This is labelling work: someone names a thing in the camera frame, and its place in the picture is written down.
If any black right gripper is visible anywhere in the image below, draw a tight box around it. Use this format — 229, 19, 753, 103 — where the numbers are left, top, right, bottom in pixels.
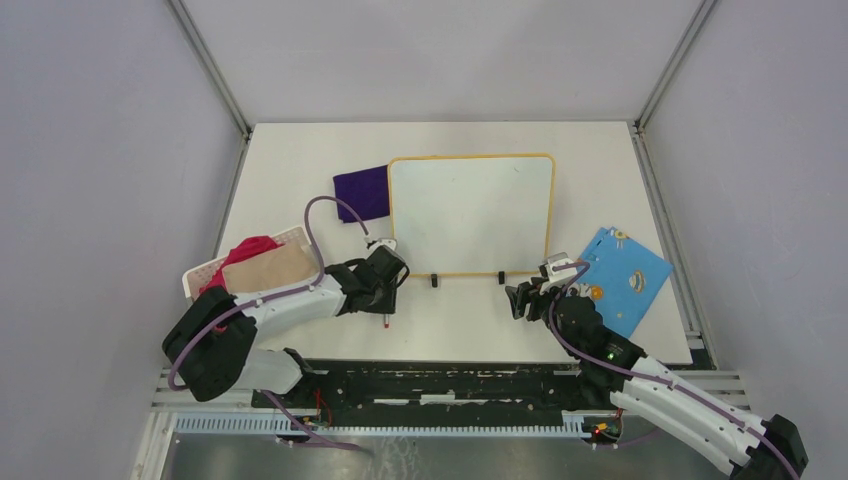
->
503, 277, 579, 357

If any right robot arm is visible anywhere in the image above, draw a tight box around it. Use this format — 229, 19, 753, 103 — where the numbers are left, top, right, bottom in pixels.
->
505, 279, 809, 479

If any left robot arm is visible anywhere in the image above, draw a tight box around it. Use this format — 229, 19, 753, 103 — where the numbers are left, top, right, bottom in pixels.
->
162, 245, 409, 408

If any yellow framed whiteboard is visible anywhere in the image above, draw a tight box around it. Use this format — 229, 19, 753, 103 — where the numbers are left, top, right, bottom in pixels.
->
387, 153, 557, 277

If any beige cloth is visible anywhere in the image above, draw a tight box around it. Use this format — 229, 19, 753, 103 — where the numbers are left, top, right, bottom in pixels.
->
224, 242, 318, 293

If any purple cloth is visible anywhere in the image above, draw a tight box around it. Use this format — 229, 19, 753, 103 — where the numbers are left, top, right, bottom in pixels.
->
332, 165, 390, 221

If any blue cartoon print cloth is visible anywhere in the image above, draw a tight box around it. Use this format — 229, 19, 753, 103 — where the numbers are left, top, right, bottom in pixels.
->
569, 227, 673, 338

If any red cloth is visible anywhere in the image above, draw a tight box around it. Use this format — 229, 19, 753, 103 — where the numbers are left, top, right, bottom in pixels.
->
198, 236, 281, 294

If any white plastic basket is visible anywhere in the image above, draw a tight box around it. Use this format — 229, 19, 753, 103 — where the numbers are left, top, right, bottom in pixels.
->
182, 226, 318, 303

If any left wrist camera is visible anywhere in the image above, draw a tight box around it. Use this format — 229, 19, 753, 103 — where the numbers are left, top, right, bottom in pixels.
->
365, 236, 397, 252

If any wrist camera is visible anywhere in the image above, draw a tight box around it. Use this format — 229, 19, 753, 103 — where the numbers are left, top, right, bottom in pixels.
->
539, 252, 588, 279
365, 236, 397, 252

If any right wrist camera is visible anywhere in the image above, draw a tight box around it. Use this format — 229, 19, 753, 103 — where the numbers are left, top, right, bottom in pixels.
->
539, 252, 588, 279

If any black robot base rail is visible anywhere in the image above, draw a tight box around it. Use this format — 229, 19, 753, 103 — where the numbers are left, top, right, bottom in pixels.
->
279, 359, 615, 427

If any white slotted cable duct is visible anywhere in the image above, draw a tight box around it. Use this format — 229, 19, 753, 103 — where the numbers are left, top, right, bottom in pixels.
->
175, 413, 591, 439

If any left aluminium frame post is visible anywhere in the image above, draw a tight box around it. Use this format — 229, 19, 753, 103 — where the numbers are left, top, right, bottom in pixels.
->
164, 0, 253, 139

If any grey aluminium frame post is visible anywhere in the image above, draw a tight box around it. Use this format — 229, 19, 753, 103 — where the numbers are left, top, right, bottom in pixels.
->
633, 0, 720, 131

